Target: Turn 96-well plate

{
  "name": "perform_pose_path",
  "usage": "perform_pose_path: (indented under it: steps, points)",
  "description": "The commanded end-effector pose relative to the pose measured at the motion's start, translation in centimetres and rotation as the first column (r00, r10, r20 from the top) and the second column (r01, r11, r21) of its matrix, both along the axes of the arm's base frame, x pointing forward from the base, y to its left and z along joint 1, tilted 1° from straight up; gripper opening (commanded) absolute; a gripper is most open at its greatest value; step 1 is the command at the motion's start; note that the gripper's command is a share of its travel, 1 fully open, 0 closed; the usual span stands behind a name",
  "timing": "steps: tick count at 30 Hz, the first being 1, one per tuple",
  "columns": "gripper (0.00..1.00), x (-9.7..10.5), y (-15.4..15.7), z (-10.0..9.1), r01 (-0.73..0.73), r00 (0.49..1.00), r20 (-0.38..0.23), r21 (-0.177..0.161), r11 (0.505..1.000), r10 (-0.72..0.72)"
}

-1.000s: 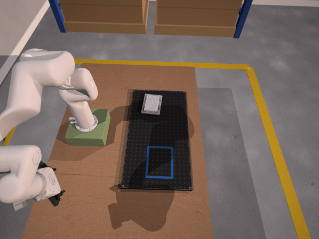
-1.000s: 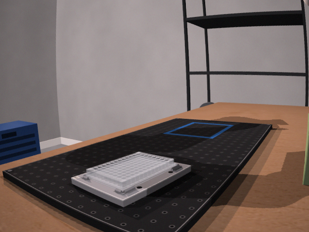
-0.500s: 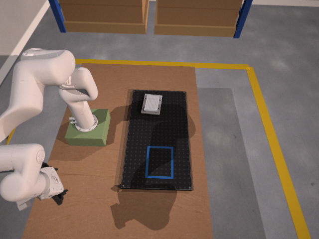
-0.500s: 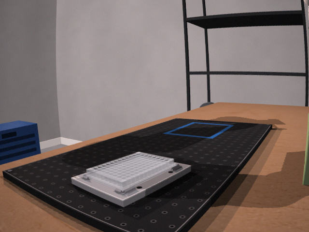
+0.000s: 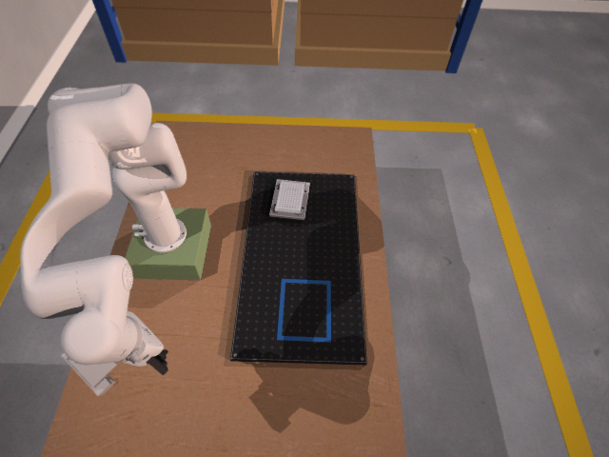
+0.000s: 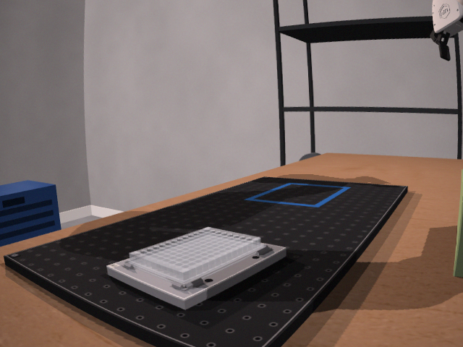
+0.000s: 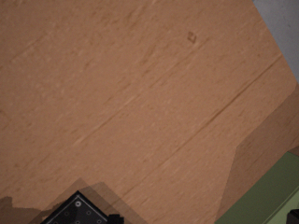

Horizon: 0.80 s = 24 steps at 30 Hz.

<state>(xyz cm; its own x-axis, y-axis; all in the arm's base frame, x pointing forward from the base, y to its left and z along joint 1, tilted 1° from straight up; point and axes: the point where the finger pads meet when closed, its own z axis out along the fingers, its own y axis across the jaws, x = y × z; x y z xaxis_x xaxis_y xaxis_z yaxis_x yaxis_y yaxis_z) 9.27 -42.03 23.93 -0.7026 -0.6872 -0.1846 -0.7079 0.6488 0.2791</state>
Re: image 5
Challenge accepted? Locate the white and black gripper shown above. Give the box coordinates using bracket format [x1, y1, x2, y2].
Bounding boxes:
[122, 311, 168, 375]

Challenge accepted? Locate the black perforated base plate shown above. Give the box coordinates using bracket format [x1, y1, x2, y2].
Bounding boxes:
[230, 171, 367, 365]

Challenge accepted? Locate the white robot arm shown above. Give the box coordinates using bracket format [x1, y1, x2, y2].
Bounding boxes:
[20, 84, 187, 396]

